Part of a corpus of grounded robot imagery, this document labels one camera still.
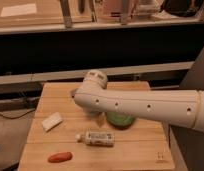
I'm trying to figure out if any white sponge block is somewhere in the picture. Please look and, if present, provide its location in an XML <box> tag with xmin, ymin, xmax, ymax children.
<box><xmin>41</xmin><ymin>112</ymin><xmax>63</xmax><ymax>132</ymax></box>

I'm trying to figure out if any white plastic bottle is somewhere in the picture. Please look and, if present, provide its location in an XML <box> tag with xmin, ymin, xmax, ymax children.
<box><xmin>75</xmin><ymin>131</ymin><xmax>114</xmax><ymax>147</ymax></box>

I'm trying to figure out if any metal table leg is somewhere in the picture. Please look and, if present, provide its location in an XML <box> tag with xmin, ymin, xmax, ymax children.
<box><xmin>60</xmin><ymin>0</ymin><xmax>72</xmax><ymax>28</ymax></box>

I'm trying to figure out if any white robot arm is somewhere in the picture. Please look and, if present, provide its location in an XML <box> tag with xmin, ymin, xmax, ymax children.
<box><xmin>74</xmin><ymin>70</ymin><xmax>204</xmax><ymax>132</ymax></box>

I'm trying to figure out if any grey eraser block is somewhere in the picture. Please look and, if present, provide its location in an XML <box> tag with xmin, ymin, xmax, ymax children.
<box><xmin>70</xmin><ymin>89</ymin><xmax>77</xmax><ymax>98</ymax></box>

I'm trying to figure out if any green bowl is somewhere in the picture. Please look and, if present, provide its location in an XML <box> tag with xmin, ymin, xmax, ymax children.
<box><xmin>106</xmin><ymin>112</ymin><xmax>135</xmax><ymax>129</ymax></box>

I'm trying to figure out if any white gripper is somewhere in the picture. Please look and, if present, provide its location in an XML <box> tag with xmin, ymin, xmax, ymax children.
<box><xmin>86</xmin><ymin>111</ymin><xmax>105</xmax><ymax>127</ymax></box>

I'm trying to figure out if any black cable on floor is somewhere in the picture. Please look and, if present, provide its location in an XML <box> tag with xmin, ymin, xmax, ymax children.
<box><xmin>0</xmin><ymin>108</ymin><xmax>37</xmax><ymax>121</ymax></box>

